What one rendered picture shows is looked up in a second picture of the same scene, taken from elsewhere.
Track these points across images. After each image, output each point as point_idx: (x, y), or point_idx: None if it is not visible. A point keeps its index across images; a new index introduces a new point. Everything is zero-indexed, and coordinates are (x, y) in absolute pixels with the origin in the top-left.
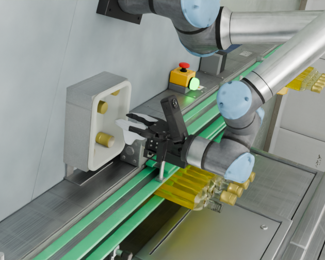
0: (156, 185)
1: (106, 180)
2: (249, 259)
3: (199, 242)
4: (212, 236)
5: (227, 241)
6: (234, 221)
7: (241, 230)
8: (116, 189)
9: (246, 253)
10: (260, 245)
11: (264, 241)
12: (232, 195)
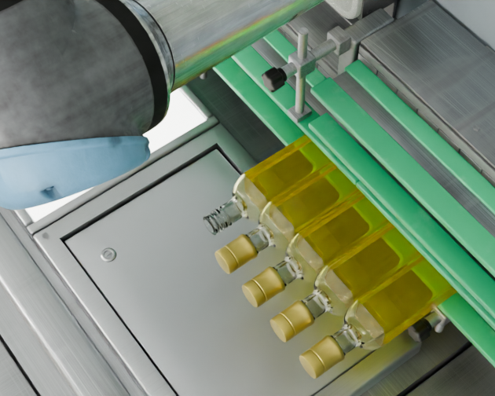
0: (280, 100)
1: (302, 14)
2: (139, 312)
3: (220, 243)
4: (230, 277)
5: (207, 298)
6: (265, 350)
7: (228, 345)
8: (289, 36)
9: (159, 316)
10: (170, 358)
11: (177, 375)
12: (225, 251)
